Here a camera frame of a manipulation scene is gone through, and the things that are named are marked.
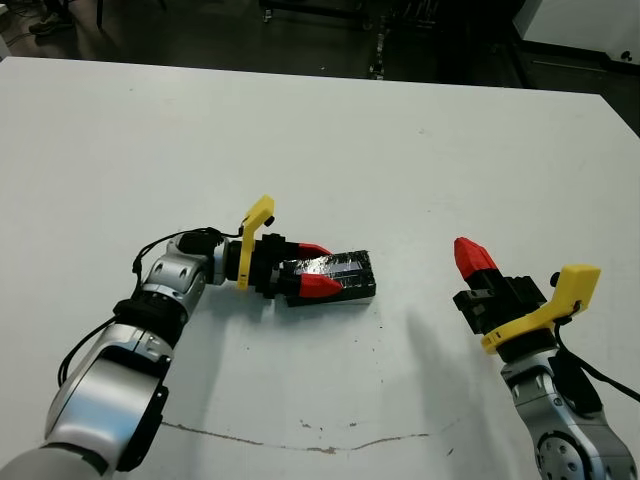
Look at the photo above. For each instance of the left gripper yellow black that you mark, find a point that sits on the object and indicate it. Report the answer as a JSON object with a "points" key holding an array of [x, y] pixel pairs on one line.
{"points": [[247, 250]]}

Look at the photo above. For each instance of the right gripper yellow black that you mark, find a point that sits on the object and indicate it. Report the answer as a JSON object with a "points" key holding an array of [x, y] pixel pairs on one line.
{"points": [[575, 290]]}

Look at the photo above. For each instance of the black glossy box lid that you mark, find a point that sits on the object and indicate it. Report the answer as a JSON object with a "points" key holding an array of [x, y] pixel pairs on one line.
{"points": [[355, 280]]}

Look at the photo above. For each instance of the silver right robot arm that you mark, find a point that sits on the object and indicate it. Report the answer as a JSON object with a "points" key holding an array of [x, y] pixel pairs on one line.
{"points": [[565, 440]]}

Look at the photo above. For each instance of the black cabinet knob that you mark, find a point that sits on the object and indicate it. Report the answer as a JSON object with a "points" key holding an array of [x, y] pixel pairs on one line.
{"points": [[625, 55]]}

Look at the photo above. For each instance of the white cabinet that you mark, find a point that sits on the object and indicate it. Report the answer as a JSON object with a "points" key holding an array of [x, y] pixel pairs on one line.
{"points": [[580, 20]]}

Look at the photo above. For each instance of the black thin furniture leg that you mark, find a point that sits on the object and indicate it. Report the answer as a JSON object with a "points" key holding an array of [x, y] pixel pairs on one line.
{"points": [[99, 12]]}

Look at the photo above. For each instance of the person's shoe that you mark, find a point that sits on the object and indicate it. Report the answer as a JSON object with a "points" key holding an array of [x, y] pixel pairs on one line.
{"points": [[50, 24]]}

